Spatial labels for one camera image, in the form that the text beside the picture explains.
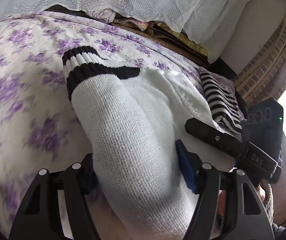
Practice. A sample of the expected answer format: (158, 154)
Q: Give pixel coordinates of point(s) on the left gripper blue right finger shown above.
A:
(245, 216)

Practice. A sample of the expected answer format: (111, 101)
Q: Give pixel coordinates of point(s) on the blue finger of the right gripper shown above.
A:
(222, 141)

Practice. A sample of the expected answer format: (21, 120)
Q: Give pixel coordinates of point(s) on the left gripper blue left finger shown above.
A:
(38, 216)

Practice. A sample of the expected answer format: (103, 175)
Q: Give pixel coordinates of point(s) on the white V-neck knit sweater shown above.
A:
(133, 117)

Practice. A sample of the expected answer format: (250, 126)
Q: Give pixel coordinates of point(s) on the black white striped garment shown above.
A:
(223, 105)

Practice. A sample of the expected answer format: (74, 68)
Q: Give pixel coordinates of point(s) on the purple floral bed sheet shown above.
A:
(38, 124)

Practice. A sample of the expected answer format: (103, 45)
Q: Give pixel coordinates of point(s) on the brown woven mat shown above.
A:
(177, 42)

